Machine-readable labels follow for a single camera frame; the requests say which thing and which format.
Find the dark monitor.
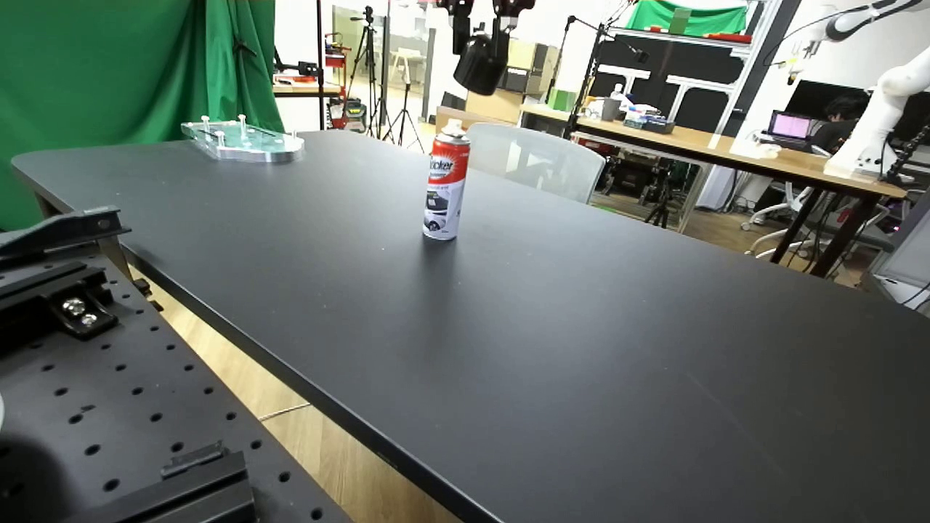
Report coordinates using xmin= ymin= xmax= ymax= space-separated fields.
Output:
xmin=783 ymin=79 xmax=873 ymax=123

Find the green backdrop cloth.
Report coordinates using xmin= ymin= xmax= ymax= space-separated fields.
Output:
xmin=0 ymin=0 xmax=286 ymax=232

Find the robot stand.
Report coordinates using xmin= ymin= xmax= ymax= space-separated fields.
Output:
xmin=0 ymin=206 xmax=351 ymax=523

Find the small black tripod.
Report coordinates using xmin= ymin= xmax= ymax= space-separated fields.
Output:
xmin=644 ymin=161 xmax=679 ymax=230

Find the red utility cart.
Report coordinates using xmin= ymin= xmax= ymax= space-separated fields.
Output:
xmin=324 ymin=32 xmax=351 ymax=130

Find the small wooden table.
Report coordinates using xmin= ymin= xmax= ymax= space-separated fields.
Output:
xmin=272 ymin=78 xmax=344 ymax=100

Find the red and white spray tin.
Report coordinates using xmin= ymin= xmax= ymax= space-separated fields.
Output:
xmin=422 ymin=118 xmax=472 ymax=242

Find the open laptop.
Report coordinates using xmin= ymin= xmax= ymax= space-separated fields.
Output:
xmin=757 ymin=110 xmax=816 ymax=153

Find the black boom stand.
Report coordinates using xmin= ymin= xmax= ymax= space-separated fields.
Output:
xmin=554 ymin=15 xmax=649 ymax=140

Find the white mesh chair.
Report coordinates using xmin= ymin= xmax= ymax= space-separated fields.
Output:
xmin=465 ymin=122 xmax=607 ymax=205

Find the stack of cardboard boxes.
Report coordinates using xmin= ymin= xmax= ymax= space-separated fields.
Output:
xmin=436 ymin=39 xmax=562 ymax=133

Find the clear acrylic plate with pegs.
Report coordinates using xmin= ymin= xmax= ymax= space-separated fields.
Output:
xmin=180 ymin=114 xmax=306 ymax=163

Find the camera on tripod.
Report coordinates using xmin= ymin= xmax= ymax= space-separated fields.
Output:
xmin=347 ymin=6 xmax=387 ymax=139

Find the green cloth on shelf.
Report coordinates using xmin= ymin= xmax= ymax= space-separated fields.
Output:
xmin=625 ymin=0 xmax=751 ymax=38

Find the person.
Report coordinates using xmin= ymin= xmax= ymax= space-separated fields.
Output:
xmin=812 ymin=94 xmax=871 ymax=155

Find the long wooden table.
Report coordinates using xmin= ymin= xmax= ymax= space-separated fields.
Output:
xmin=519 ymin=102 xmax=909 ymax=280

